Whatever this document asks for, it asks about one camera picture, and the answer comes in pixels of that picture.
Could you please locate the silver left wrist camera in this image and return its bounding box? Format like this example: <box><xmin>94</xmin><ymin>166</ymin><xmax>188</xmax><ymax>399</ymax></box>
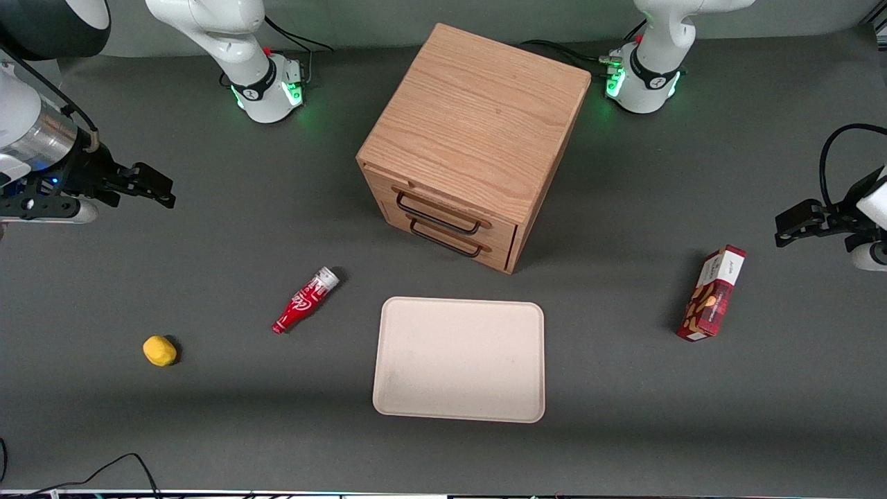
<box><xmin>850</xmin><ymin>239</ymin><xmax>887</xmax><ymax>272</ymax></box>

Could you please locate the black cable at base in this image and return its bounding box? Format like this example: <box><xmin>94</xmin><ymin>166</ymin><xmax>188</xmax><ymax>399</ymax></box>
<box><xmin>263</xmin><ymin>14</ymin><xmax>335</xmax><ymax>84</ymax></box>
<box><xmin>520</xmin><ymin>21</ymin><xmax>649</xmax><ymax>67</ymax></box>

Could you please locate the black cable at left base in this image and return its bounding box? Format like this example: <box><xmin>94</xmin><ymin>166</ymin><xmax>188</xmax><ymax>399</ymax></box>
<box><xmin>520</xmin><ymin>21</ymin><xmax>649</xmax><ymax>67</ymax></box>

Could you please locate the red cookie box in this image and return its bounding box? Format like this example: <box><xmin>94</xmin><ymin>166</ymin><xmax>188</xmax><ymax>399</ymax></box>
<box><xmin>676</xmin><ymin>245</ymin><xmax>748</xmax><ymax>342</ymax></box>

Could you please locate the black looped cable left arm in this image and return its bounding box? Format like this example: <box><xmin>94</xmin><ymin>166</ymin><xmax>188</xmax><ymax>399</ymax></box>
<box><xmin>819</xmin><ymin>123</ymin><xmax>887</xmax><ymax>209</ymax></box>

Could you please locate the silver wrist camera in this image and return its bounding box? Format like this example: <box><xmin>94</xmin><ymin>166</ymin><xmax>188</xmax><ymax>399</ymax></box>
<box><xmin>850</xmin><ymin>239</ymin><xmax>887</xmax><ymax>272</ymax></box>
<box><xmin>0</xmin><ymin>200</ymin><xmax>99</xmax><ymax>225</ymax></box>

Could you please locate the wooden drawer cabinet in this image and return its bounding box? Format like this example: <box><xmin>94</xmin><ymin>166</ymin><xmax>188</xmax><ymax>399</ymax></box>
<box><xmin>355</xmin><ymin>23</ymin><xmax>592</xmax><ymax>275</ymax></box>

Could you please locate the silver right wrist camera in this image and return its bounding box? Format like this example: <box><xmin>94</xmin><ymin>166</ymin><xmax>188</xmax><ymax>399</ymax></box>
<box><xmin>0</xmin><ymin>200</ymin><xmax>99</xmax><ymax>225</ymax></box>

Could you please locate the red cola bottle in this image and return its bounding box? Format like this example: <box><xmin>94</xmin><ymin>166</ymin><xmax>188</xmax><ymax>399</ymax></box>
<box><xmin>272</xmin><ymin>267</ymin><xmax>341</xmax><ymax>335</ymax></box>

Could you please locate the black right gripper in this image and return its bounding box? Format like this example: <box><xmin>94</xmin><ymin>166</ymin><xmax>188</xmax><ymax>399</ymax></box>
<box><xmin>0</xmin><ymin>144</ymin><xmax>177</xmax><ymax>221</ymax></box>

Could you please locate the wooden drawer with black handle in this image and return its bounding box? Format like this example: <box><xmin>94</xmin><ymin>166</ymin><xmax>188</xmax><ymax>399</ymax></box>
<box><xmin>363</xmin><ymin>165</ymin><xmax>518</xmax><ymax>252</ymax></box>
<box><xmin>381</xmin><ymin>201</ymin><xmax>515</xmax><ymax>274</ymax></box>

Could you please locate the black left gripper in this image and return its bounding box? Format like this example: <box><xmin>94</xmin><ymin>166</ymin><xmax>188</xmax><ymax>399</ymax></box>
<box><xmin>774</xmin><ymin>172</ymin><xmax>887</xmax><ymax>249</ymax></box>

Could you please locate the black cable on table edge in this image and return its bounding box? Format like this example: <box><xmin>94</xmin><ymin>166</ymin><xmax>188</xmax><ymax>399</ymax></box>
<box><xmin>0</xmin><ymin>438</ymin><xmax>161</xmax><ymax>499</ymax></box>

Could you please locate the yellow lemon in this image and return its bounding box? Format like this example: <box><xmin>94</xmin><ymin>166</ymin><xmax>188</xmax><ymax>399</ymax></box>
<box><xmin>143</xmin><ymin>335</ymin><xmax>178</xmax><ymax>367</ymax></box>

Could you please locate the black cable at right base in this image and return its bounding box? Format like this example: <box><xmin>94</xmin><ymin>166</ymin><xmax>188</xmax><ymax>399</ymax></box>
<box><xmin>263</xmin><ymin>14</ymin><xmax>335</xmax><ymax>84</ymax></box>

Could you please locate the beige plastic tray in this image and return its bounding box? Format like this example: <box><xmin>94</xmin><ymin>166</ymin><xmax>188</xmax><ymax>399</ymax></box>
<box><xmin>372</xmin><ymin>297</ymin><xmax>546</xmax><ymax>424</ymax></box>

